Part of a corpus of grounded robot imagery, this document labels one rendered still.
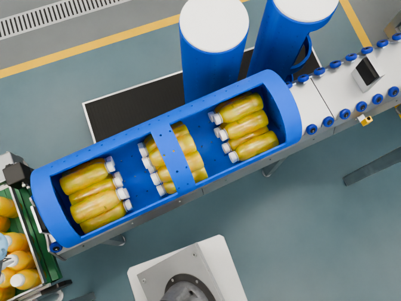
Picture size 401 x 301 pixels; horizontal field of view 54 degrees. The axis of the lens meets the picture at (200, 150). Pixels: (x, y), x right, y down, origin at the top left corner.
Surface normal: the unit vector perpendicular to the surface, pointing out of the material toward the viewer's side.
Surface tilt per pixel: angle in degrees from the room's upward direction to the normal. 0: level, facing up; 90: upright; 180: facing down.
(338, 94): 0
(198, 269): 45
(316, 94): 0
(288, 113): 28
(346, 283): 0
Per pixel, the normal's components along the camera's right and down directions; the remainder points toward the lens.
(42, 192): -0.06, -0.40
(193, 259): -0.62, 0.11
